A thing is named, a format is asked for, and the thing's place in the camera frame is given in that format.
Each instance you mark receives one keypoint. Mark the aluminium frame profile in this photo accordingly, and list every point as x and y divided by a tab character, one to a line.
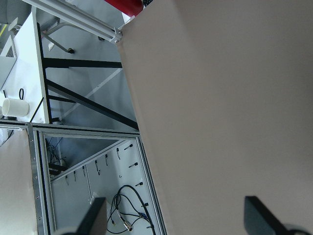
79	18

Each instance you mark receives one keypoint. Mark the red cylinder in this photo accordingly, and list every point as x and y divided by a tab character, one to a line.
128	7

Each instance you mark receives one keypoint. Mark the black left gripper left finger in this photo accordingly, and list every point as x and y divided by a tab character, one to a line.
94	222

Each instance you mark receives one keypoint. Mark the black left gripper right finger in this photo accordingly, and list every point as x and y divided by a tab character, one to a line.
259	220

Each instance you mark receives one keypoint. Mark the white paper cup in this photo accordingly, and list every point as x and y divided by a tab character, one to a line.
15	107

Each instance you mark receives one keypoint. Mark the white side desk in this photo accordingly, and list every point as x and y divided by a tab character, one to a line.
27	71

